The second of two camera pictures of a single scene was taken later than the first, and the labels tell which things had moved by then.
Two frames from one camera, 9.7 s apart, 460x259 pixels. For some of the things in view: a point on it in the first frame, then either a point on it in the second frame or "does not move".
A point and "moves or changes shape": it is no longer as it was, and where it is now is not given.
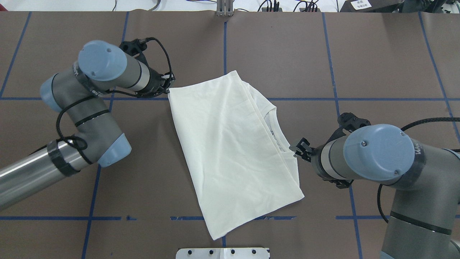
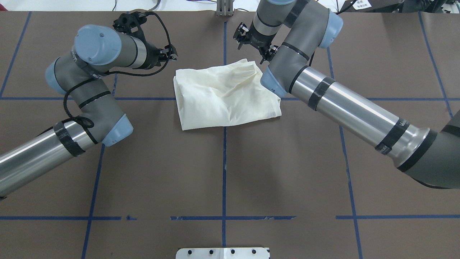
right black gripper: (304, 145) to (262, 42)
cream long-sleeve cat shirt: (238, 157) moves or changes shape
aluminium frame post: (224, 8) does not move
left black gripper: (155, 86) to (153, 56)
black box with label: (371, 6) does not move
